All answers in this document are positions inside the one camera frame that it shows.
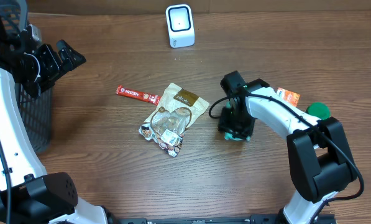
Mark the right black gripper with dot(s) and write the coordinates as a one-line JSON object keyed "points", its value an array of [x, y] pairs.
{"points": [[235, 125]]}

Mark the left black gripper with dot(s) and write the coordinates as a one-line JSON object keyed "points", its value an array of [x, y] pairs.
{"points": [[58, 59]]}

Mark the green wet wipes pack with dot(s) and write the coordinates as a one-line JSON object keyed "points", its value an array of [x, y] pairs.
{"points": [[229, 136]]}

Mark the brown cookie bag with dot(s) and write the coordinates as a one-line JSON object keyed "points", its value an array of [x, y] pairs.
{"points": [[176, 111]]}

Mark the orange tissue pack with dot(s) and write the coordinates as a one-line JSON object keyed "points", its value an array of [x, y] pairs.
{"points": [[289, 96]]}

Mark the red Nescafe stick sachet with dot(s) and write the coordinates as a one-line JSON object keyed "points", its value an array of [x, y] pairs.
{"points": [[138, 95]]}

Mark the green lid jar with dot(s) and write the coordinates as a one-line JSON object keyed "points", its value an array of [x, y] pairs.
{"points": [[319, 110]]}

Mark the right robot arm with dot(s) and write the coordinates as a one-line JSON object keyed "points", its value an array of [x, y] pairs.
{"points": [[320, 159]]}

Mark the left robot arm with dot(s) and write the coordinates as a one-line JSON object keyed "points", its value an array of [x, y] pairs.
{"points": [[28, 193]]}

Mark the white barcode scanner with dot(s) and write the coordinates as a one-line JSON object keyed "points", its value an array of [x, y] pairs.
{"points": [[180, 26]]}

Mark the grey plastic mesh basket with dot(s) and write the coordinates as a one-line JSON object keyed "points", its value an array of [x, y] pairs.
{"points": [[35, 113]]}

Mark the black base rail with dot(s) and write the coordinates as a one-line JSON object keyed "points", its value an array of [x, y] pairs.
{"points": [[204, 221]]}

